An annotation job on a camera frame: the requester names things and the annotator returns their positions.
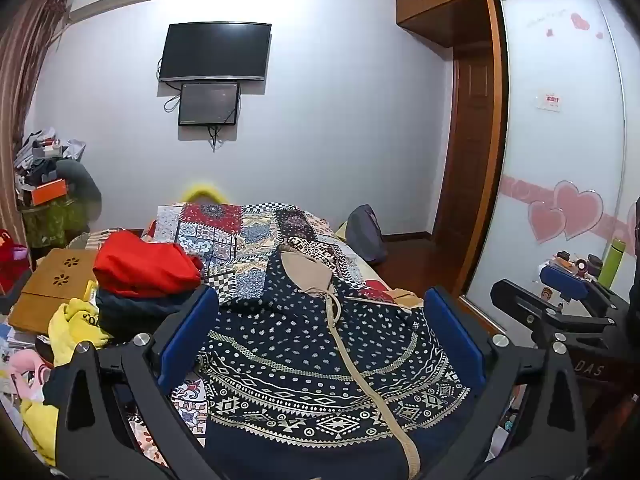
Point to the red bag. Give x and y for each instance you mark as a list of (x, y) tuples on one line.
[(10, 260)]

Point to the grey backpack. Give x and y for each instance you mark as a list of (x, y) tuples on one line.
[(365, 235)]

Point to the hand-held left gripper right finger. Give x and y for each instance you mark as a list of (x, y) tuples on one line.
[(455, 330)]

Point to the green patterned cloth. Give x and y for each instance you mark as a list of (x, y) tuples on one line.
[(50, 222)]

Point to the patchwork printed blanket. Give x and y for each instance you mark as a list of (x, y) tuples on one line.
[(240, 240)]

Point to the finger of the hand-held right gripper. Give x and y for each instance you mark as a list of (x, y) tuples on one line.
[(565, 282), (545, 320)]

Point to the dark blue folded garment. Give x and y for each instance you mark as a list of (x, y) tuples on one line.
[(135, 310)]

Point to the small wall monitor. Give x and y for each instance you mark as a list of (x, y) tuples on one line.
[(209, 104)]

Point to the pink cloth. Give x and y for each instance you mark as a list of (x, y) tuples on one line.
[(27, 365)]

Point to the small door sign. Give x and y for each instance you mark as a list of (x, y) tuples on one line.
[(548, 100)]

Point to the red folded garment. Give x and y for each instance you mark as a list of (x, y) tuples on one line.
[(145, 262)]

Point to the small items on nightstand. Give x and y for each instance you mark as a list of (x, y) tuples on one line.
[(575, 262)]

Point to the dark grey cloth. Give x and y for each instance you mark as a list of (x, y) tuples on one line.
[(82, 185)]

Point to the floral printed sheet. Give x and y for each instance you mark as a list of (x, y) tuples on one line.
[(190, 405)]

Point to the green bottle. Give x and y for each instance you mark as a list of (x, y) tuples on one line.
[(611, 265)]

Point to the brown wooden door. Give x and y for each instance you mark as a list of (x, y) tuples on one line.
[(467, 150)]

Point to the navy patterned hoodie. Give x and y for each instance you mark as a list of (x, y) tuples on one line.
[(310, 355)]

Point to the wall television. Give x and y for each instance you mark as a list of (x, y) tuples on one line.
[(215, 51)]

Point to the pile of clutter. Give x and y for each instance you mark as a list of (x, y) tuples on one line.
[(42, 152)]

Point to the white sliding wardrobe door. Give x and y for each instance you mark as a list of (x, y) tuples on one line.
[(555, 150)]

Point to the yellow garment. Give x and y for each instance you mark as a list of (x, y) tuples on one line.
[(75, 325)]

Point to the wooden folding table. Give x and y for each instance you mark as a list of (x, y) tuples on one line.
[(50, 285)]

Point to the orange box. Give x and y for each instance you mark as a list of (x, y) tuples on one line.
[(49, 191)]

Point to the striped brown curtain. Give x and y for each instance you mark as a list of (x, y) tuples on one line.
[(20, 85)]

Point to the tan cartoon fleece blanket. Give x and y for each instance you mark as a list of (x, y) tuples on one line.
[(395, 296)]

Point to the yellow cloth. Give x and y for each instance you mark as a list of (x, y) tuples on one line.
[(202, 192)]

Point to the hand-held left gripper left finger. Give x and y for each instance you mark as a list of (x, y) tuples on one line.
[(192, 330)]

